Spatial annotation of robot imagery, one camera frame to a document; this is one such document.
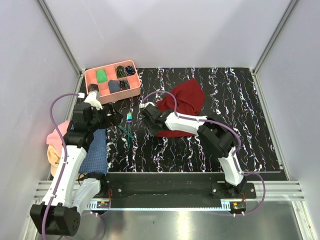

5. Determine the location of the dark striped rolled sock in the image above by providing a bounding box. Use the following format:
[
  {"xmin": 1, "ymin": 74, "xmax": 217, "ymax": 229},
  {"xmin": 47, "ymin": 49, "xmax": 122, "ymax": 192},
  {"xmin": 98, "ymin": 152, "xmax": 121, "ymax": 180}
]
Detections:
[{"xmin": 119, "ymin": 79, "xmax": 130, "ymax": 91}]

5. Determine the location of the green rolled sock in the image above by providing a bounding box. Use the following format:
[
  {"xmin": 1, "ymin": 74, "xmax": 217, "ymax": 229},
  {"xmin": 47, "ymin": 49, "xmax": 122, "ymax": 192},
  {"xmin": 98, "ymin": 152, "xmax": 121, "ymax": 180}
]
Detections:
[{"xmin": 96, "ymin": 69, "xmax": 108, "ymax": 84}]

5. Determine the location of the peach orange cloth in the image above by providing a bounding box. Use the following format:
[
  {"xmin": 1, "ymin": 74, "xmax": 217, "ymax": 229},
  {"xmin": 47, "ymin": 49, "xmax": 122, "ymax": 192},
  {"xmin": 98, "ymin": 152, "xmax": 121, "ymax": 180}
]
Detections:
[{"xmin": 47, "ymin": 144, "xmax": 63, "ymax": 176}]

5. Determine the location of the yellow patterned dark sock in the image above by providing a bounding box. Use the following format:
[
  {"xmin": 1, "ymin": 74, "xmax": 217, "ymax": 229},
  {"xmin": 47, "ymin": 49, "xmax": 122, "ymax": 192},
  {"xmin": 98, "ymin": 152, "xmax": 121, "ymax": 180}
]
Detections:
[{"xmin": 115, "ymin": 65, "xmax": 126, "ymax": 79}]

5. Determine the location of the dark red cloth napkin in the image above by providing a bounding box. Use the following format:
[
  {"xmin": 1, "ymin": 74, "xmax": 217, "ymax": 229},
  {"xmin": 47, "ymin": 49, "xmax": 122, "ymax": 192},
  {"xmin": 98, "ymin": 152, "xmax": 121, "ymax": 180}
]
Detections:
[{"xmin": 156, "ymin": 78, "xmax": 205, "ymax": 138}]

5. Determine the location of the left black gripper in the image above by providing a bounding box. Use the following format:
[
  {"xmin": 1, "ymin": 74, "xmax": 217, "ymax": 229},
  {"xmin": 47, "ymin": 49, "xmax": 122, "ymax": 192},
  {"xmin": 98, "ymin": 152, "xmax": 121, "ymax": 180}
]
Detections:
[{"xmin": 88, "ymin": 102, "xmax": 123, "ymax": 132}]

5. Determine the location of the grey blue rolled sock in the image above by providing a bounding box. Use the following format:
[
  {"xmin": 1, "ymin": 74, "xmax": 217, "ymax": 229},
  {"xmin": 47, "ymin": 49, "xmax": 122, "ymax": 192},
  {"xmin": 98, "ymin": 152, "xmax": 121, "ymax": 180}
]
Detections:
[{"xmin": 108, "ymin": 80, "xmax": 121, "ymax": 94}]

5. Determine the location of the iridescent handled spoon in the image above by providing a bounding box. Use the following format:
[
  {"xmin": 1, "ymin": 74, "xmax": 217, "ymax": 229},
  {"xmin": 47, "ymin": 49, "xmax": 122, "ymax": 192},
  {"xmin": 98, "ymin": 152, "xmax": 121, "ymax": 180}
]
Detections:
[{"xmin": 117, "ymin": 125, "xmax": 135, "ymax": 141}]

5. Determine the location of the dark brown rolled sock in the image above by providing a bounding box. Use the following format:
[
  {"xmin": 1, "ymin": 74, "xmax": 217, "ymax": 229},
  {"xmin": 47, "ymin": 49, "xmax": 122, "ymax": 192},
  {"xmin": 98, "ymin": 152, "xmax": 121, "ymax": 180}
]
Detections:
[{"xmin": 87, "ymin": 84, "xmax": 99, "ymax": 93}]

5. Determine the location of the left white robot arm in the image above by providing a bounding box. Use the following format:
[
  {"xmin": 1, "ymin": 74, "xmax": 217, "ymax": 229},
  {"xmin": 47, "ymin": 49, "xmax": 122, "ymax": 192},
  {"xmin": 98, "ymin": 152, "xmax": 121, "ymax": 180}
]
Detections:
[{"xmin": 29, "ymin": 90, "xmax": 123, "ymax": 240}]

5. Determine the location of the pink cloth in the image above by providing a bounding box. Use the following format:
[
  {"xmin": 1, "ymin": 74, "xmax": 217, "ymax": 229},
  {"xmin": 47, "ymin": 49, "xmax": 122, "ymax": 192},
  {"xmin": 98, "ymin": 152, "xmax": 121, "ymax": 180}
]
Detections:
[{"xmin": 46, "ymin": 120, "xmax": 70, "ymax": 147}]

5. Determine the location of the pink divided organizer tray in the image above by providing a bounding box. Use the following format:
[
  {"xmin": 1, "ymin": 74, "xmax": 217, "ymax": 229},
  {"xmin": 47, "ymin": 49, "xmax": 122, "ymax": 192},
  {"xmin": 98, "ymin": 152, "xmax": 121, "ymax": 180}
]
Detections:
[{"xmin": 84, "ymin": 60, "xmax": 141, "ymax": 105}]

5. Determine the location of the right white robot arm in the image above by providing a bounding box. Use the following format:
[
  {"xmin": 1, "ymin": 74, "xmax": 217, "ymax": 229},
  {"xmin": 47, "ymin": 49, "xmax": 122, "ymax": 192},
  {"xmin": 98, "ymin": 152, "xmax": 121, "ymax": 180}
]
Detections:
[{"xmin": 139, "ymin": 102, "xmax": 247, "ymax": 199}]

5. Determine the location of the blue patterned dark sock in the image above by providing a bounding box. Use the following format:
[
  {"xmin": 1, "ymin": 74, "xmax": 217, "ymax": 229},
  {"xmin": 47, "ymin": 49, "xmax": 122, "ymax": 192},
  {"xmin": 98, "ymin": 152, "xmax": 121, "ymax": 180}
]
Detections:
[{"xmin": 125, "ymin": 65, "xmax": 136, "ymax": 76}]

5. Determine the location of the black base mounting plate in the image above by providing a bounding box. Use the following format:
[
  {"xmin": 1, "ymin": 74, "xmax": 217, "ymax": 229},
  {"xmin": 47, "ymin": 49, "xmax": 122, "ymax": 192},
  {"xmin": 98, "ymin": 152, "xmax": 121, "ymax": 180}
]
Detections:
[{"xmin": 94, "ymin": 172, "xmax": 257, "ymax": 200}]

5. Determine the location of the blue checkered cloth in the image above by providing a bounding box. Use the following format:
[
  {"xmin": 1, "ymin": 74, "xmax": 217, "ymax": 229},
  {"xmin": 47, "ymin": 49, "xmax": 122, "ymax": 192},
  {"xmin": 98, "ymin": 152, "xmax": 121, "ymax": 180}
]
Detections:
[{"xmin": 78, "ymin": 129, "xmax": 108, "ymax": 175}]

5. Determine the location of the iridescent rainbow fork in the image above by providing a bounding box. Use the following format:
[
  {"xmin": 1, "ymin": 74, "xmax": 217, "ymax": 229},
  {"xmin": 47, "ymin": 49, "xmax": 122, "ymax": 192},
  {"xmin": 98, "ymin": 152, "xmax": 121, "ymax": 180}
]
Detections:
[{"xmin": 126, "ymin": 112, "xmax": 132, "ymax": 149}]

